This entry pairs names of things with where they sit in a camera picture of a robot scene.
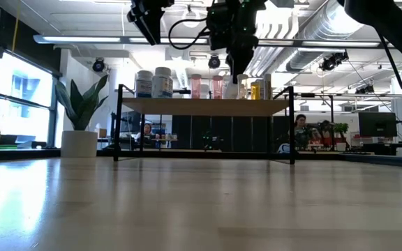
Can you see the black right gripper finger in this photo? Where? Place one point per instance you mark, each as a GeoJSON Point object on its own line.
{"type": "Point", "coordinates": [233, 66]}
{"type": "Point", "coordinates": [245, 57]}

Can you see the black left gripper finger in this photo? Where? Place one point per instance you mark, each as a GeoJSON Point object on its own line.
{"type": "Point", "coordinates": [152, 29]}

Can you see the pink pill bottle white cap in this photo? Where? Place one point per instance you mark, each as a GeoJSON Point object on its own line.
{"type": "Point", "coordinates": [196, 87]}
{"type": "Point", "coordinates": [217, 87]}

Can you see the plain white plastic bottle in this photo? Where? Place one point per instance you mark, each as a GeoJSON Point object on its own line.
{"type": "Point", "coordinates": [230, 92]}

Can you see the orange pill bottle white cap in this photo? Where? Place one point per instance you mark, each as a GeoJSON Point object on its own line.
{"type": "Point", "coordinates": [255, 91]}

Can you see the white Trader Joe's melatonin bottle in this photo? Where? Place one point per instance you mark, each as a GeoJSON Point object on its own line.
{"type": "Point", "coordinates": [162, 83]}
{"type": "Point", "coordinates": [144, 85]}

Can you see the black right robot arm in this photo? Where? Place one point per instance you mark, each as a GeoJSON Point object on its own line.
{"type": "Point", "coordinates": [396, 24]}

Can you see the wooden shelf black metal legs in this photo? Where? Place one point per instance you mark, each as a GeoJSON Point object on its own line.
{"type": "Point", "coordinates": [204, 107]}

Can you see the black ceiling spotlight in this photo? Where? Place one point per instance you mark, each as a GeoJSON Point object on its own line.
{"type": "Point", "coordinates": [98, 65]}
{"type": "Point", "coordinates": [214, 62]}

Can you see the long ceiling light bar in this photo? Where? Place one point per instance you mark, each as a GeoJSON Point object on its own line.
{"type": "Point", "coordinates": [82, 39]}

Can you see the black track light cluster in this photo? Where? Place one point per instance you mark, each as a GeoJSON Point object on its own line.
{"type": "Point", "coordinates": [331, 62]}

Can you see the person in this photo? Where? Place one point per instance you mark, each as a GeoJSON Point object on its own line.
{"type": "Point", "coordinates": [147, 130]}
{"type": "Point", "coordinates": [302, 134]}

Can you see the white blue round object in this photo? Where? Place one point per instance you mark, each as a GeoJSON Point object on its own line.
{"type": "Point", "coordinates": [284, 148]}

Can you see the green snake plant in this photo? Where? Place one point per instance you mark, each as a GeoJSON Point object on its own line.
{"type": "Point", "coordinates": [80, 108]}

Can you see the small green office plant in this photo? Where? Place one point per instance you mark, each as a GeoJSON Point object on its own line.
{"type": "Point", "coordinates": [341, 128]}

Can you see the white plant pot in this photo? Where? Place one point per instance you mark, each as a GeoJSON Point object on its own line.
{"type": "Point", "coordinates": [79, 143]}

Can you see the large bright window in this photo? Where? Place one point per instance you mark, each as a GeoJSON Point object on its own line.
{"type": "Point", "coordinates": [23, 90]}

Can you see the black computer monitor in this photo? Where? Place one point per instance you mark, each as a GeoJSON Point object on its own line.
{"type": "Point", "coordinates": [377, 124]}

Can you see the silver ventilation duct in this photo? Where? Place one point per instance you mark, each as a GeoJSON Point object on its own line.
{"type": "Point", "coordinates": [319, 35]}

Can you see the black aluminium table frame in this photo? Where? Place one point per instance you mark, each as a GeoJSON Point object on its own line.
{"type": "Point", "coordinates": [30, 154]}

